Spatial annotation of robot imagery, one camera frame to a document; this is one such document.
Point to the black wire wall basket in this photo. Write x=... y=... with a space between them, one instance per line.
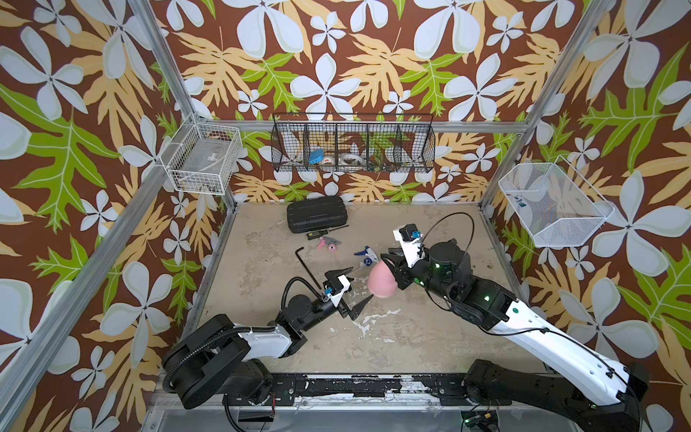
x=388 y=142

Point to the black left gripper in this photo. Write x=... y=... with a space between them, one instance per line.
x=342 y=310

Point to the opaque pink spray bottle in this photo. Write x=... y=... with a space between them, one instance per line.
x=381 y=281

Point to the white tape roll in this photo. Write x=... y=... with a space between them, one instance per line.
x=351 y=160

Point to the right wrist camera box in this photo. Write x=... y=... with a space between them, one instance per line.
x=411 y=240

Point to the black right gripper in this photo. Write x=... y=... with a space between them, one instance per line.
x=401 y=272

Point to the white mesh wall basket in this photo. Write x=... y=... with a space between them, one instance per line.
x=555 y=203

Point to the white wire wall basket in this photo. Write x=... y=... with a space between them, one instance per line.
x=201 y=157

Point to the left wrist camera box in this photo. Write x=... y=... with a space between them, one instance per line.
x=336 y=287

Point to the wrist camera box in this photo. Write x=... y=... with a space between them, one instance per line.
x=336 y=287
x=411 y=240

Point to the black plastic tool case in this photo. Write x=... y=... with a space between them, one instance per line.
x=316 y=214

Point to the blue tape roll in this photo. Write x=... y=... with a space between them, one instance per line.
x=316 y=157

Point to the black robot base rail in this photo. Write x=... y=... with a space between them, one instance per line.
x=288 y=390

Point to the pink grey spray nozzle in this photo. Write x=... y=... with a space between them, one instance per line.
x=328 y=243

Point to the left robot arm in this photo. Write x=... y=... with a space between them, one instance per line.
x=224 y=357

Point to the black yellow screwdriver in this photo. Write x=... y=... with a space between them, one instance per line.
x=323 y=232

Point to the black hex key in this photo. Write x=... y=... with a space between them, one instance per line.
x=306 y=267

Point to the blue white spray nozzle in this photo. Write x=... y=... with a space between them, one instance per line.
x=368 y=257

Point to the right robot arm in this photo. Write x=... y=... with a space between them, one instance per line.
x=594 y=391

